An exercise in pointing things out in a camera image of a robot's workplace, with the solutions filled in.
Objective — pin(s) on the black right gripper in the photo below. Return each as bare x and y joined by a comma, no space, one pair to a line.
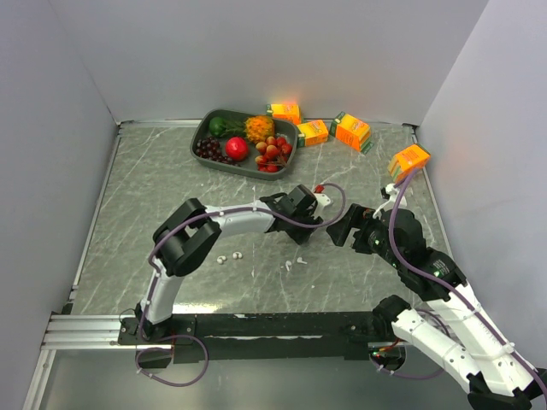
356,216

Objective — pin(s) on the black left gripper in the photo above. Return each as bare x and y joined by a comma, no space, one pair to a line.
302,236

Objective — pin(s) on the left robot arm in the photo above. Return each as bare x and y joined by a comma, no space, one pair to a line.
184,240

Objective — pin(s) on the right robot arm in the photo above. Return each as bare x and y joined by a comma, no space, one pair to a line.
481,360

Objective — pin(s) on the orange box middle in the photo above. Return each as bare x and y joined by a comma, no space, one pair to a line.
312,133

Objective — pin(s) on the orange striped sponge box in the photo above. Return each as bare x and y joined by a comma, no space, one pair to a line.
407,160

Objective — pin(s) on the dark grey fruit tray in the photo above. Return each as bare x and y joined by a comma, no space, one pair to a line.
250,145

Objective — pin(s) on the red pomegranate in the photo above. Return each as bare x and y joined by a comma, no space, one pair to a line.
237,149

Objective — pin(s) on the orange pineapple toy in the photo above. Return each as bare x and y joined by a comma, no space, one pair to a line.
259,128

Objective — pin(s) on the orange sponge box near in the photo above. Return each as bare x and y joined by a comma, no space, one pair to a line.
351,131

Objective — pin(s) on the orange box back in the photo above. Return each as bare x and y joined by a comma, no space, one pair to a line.
288,112

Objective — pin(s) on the dark purple grapes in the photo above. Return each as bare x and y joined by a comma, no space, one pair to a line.
210,149

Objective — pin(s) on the green pepper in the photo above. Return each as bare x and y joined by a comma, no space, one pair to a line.
217,127

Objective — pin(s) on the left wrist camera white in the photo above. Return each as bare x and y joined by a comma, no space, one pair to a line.
323,200

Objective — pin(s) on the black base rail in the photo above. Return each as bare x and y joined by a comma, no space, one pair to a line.
192,337

